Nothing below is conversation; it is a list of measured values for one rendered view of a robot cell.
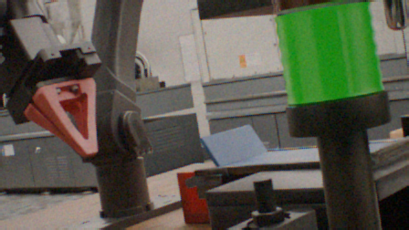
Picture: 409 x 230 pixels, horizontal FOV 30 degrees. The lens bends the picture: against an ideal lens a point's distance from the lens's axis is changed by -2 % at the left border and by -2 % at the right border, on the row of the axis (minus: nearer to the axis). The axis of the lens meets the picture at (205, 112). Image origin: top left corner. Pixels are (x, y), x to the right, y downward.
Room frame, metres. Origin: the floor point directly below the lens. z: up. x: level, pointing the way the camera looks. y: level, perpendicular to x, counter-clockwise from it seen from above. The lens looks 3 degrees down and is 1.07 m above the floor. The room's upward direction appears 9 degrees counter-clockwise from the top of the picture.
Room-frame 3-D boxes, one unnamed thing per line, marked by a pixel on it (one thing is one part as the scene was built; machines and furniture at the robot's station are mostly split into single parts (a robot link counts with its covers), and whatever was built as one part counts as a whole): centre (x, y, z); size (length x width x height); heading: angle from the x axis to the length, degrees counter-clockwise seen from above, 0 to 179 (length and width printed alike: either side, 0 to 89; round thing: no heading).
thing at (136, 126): (0.95, 0.12, 1.00); 0.09 x 0.06 x 0.06; 63
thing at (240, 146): (0.62, -0.07, 1.00); 0.15 x 0.07 x 0.03; 51
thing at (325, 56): (0.30, -0.05, 1.07); 0.04 x 0.04 x 0.03
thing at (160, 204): (0.96, 0.12, 0.94); 0.20 x 0.07 x 0.08; 141
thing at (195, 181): (0.62, -0.01, 0.98); 0.07 x 0.02 x 0.01; 51
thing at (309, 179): (0.59, -0.09, 0.98); 0.20 x 0.10 x 0.01; 141
